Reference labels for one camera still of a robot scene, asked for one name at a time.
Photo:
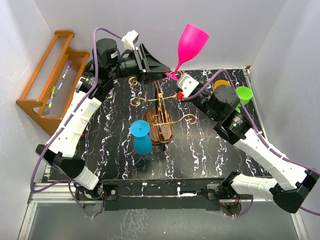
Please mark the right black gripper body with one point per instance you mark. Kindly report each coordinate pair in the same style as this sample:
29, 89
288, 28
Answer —
202, 103

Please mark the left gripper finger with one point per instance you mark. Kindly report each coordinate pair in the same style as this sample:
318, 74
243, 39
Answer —
152, 76
149, 62

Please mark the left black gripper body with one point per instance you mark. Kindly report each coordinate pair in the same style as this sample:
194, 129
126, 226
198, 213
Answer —
133, 66

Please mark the orange wine glass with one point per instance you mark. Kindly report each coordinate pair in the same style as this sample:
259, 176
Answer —
220, 82

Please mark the green wine glass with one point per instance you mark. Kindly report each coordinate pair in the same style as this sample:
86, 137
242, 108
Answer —
245, 94

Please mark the pink wine glass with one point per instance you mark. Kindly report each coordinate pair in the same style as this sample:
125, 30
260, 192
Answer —
191, 43

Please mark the blue wine glass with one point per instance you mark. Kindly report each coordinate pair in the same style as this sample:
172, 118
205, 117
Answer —
142, 143

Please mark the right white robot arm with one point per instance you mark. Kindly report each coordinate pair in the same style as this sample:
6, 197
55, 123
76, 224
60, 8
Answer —
289, 185

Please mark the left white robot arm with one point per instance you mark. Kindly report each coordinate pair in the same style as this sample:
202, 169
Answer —
91, 90

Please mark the orange wooden rack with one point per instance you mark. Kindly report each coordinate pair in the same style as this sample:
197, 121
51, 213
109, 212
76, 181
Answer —
48, 73

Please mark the pink capped marker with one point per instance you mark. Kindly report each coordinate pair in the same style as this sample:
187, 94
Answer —
67, 69

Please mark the green capped marker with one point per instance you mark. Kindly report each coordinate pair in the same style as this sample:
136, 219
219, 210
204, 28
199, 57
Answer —
55, 89

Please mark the orange tipped marker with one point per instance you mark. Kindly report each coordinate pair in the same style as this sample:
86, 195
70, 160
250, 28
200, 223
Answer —
51, 100

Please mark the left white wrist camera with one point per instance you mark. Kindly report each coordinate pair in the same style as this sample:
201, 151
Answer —
130, 39

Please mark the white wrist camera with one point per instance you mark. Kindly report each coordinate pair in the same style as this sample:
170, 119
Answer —
186, 85
130, 39

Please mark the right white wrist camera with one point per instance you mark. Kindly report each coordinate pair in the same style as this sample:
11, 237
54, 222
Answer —
186, 85

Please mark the gold wire wine glass rack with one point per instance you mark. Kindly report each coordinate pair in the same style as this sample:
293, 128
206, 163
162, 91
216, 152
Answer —
161, 125

